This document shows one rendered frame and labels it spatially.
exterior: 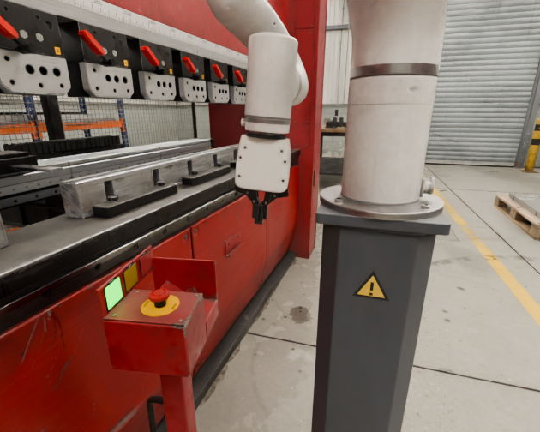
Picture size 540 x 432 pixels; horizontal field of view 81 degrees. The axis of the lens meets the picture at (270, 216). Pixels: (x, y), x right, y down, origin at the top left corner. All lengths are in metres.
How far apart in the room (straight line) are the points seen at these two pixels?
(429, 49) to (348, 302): 0.37
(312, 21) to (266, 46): 1.85
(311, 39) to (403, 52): 1.93
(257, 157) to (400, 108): 0.25
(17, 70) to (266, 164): 0.53
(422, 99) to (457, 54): 7.60
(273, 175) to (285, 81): 0.16
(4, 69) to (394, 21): 0.70
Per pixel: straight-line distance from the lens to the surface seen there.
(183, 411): 0.88
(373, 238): 0.48
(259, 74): 0.57
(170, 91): 1.18
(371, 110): 0.47
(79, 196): 0.93
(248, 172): 0.59
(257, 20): 0.66
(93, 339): 0.90
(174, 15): 1.27
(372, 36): 0.48
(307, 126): 2.35
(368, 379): 0.62
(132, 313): 0.67
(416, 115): 0.48
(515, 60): 8.34
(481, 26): 8.24
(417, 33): 0.48
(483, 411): 1.71
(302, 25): 2.42
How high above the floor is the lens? 1.14
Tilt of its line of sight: 18 degrees down
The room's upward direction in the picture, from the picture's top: straight up
